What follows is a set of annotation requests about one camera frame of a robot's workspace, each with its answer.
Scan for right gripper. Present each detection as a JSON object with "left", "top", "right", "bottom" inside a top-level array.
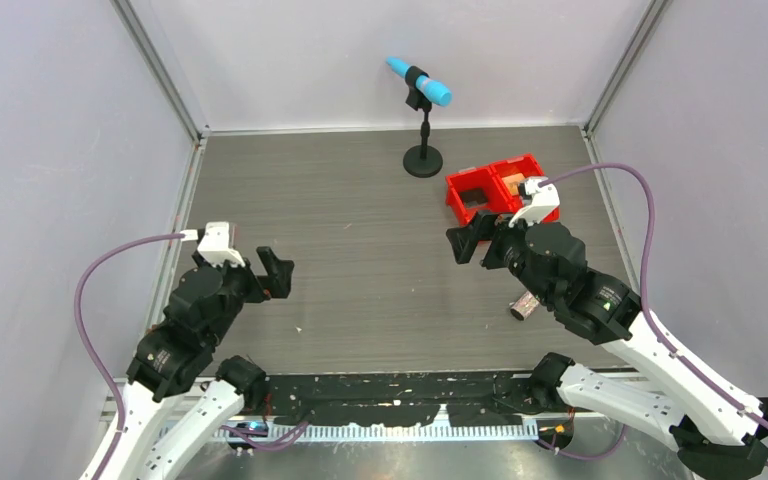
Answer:
[{"left": 444, "top": 207, "right": 555, "bottom": 306}]

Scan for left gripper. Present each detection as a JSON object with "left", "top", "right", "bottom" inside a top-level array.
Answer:
[{"left": 196, "top": 244, "right": 293, "bottom": 344}]

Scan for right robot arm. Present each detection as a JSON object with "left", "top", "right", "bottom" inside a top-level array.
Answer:
[{"left": 446, "top": 212, "right": 768, "bottom": 479}]

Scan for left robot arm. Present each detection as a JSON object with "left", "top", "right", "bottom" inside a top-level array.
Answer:
[{"left": 83, "top": 246, "right": 295, "bottom": 479}]

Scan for left red bin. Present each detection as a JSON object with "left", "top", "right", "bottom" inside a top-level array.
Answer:
[{"left": 445, "top": 165, "right": 513, "bottom": 227}]

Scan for red bin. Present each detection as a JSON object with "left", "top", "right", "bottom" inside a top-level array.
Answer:
[
  {"left": 445, "top": 165, "right": 513, "bottom": 227},
  {"left": 489, "top": 154, "right": 560, "bottom": 225}
]

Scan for orange block in bin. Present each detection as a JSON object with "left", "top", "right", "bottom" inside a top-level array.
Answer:
[{"left": 502, "top": 173, "right": 526, "bottom": 196}]

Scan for right red bin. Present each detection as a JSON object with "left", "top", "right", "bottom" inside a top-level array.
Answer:
[{"left": 489, "top": 154, "right": 560, "bottom": 225}]

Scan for black microphone stand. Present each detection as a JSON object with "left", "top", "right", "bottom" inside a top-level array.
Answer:
[{"left": 403, "top": 66, "right": 443, "bottom": 178}]

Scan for glitter tube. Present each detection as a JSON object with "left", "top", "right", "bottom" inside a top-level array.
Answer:
[{"left": 509, "top": 292, "right": 540, "bottom": 321}]

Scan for blue microphone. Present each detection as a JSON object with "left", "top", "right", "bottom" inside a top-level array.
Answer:
[{"left": 386, "top": 57, "right": 452, "bottom": 110}]

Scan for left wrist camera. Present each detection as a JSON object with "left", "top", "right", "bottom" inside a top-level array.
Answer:
[{"left": 197, "top": 221, "right": 246, "bottom": 267}]

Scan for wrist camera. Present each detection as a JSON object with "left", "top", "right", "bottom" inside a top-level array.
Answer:
[
  {"left": 197, "top": 221, "right": 246, "bottom": 267},
  {"left": 508, "top": 176, "right": 560, "bottom": 228}
]

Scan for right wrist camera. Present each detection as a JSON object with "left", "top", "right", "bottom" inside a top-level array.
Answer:
[{"left": 508, "top": 176, "right": 560, "bottom": 228}]

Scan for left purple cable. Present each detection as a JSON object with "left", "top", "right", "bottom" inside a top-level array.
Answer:
[{"left": 73, "top": 229, "right": 201, "bottom": 480}]

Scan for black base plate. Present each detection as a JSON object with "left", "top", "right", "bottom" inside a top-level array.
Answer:
[{"left": 228, "top": 371, "right": 578, "bottom": 427}]

